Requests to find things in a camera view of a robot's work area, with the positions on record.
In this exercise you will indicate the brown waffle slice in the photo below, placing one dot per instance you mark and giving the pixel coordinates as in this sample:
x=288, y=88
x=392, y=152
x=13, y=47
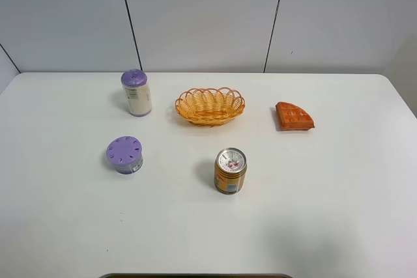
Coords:
x=293, y=118

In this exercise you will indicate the orange wicker basket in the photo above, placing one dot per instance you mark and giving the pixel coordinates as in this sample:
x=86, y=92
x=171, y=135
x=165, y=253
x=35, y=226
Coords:
x=210, y=107

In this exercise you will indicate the orange drink can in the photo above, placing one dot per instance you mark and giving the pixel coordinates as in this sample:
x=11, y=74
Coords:
x=230, y=169

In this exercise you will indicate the purple capped white cylinder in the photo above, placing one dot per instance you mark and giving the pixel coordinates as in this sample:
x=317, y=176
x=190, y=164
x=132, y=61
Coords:
x=137, y=91

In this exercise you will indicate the purple round air freshener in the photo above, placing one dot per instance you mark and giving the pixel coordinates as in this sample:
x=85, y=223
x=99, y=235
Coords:
x=125, y=154

